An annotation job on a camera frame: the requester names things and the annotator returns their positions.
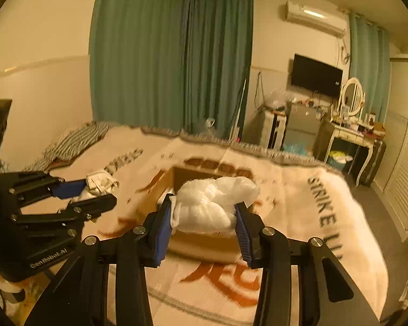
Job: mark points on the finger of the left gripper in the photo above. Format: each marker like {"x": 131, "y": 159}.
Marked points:
{"x": 91, "y": 208}
{"x": 64, "y": 190}

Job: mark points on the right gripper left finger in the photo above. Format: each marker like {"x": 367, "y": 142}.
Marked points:
{"x": 161, "y": 231}

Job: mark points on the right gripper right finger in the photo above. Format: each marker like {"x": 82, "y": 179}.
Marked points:
{"x": 248, "y": 228}

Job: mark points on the cream cloth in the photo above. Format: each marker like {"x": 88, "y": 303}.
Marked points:
{"x": 99, "y": 183}

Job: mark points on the white fluffy plush bundle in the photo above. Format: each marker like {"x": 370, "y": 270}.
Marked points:
{"x": 206, "y": 206}

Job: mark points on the brown cardboard box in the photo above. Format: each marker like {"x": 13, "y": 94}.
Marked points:
{"x": 214, "y": 248}

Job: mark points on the striped bed sheet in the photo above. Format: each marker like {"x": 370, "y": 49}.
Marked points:
{"x": 70, "y": 145}

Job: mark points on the cream printed bed blanket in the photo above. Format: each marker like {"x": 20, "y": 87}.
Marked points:
{"x": 321, "y": 262}

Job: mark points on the white mop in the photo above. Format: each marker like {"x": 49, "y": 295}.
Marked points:
{"x": 235, "y": 127}

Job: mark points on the white suitcase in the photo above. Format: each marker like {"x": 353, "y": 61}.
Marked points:
{"x": 272, "y": 126}

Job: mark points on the clear water jug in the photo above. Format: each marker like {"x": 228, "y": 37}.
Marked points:
{"x": 208, "y": 128}

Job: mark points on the grey mini fridge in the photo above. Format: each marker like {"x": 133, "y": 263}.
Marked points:
{"x": 301, "y": 129}

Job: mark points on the white dressing table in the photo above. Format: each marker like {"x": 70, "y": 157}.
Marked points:
{"x": 332, "y": 136}

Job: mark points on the dark suitcase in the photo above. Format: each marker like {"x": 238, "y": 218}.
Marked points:
{"x": 372, "y": 167}

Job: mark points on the white sliding wardrobe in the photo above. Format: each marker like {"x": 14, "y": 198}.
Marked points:
{"x": 391, "y": 180}

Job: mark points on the white oval vanity mirror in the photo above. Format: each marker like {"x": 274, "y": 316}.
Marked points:
{"x": 352, "y": 98}

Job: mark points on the large green curtain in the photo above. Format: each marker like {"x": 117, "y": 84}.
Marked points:
{"x": 170, "y": 63}

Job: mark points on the narrow green curtain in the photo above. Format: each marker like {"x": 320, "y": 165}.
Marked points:
{"x": 370, "y": 63}

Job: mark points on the white air conditioner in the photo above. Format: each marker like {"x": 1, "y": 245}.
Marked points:
{"x": 324, "y": 21}

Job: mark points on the black wall television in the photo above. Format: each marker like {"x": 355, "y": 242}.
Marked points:
{"x": 316, "y": 76}

